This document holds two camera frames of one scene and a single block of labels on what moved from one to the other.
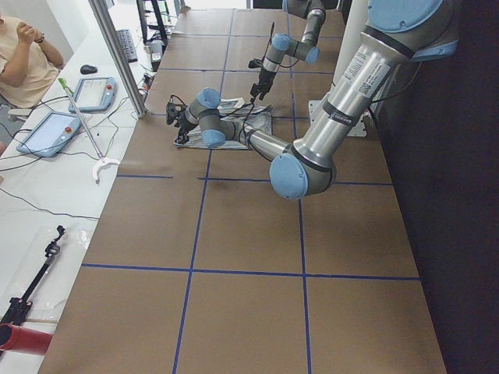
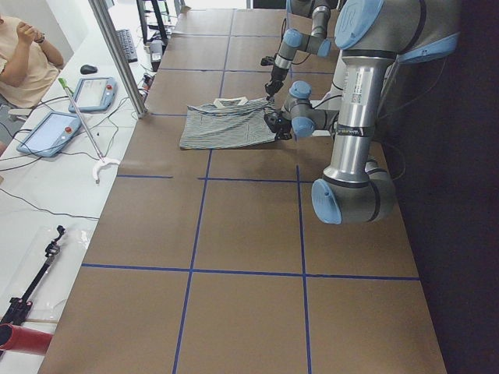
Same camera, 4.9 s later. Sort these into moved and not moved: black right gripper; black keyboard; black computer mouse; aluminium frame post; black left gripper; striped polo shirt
Moved: black right gripper; black left gripper
Not moved: aluminium frame post; striped polo shirt; black keyboard; black computer mouse
